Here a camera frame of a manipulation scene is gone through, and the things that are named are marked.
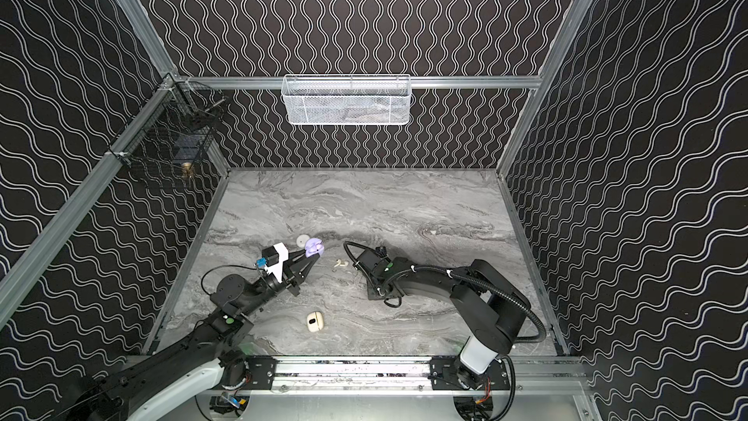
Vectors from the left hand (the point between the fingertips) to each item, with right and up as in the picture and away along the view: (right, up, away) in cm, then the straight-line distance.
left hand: (319, 254), depth 69 cm
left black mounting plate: (-16, -31, +6) cm, 35 cm away
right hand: (+15, -15, +20) cm, 30 cm away
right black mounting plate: (+31, -31, +4) cm, 44 cm away
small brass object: (-40, +23, +13) cm, 48 cm away
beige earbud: (+4, -8, +25) cm, 26 cm away
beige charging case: (-4, -21, +12) cm, 25 cm away
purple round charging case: (-2, +2, +1) cm, 3 cm away
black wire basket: (-52, +37, +25) cm, 69 cm away
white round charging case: (-12, 0, +29) cm, 31 cm away
